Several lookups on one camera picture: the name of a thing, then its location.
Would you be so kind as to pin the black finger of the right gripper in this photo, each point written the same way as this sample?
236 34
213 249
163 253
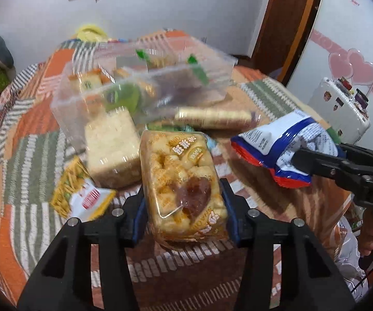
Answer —
316 163

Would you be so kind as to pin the gold wrapped biscuit roll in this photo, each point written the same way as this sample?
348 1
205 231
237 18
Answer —
207 118

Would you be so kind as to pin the golden puff snack package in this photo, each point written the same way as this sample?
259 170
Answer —
181 187

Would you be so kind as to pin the blue white chip bag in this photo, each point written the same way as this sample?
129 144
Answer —
273 145

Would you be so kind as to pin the pink heart wall decal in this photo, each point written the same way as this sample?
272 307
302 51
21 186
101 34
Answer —
349 64

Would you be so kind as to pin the clear plastic storage box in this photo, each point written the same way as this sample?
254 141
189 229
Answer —
144 77

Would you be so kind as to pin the pale cake block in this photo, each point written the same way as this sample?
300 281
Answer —
112 149

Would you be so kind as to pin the patchwork striped bed quilt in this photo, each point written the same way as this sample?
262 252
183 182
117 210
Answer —
33 153

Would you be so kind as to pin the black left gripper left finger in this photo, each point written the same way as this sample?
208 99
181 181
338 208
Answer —
62 278

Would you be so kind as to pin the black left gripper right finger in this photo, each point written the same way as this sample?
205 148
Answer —
309 279

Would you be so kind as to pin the brown wooden door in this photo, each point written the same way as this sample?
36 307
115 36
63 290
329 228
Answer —
284 32

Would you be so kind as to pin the yellow noodle snack bag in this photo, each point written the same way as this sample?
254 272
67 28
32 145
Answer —
77 196

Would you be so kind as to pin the person's right hand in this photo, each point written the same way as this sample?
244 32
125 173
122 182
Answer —
365 239

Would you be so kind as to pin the yellow pillow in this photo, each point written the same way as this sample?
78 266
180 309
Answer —
91 33

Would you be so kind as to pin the green lid clear jar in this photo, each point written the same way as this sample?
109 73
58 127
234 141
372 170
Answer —
123 95

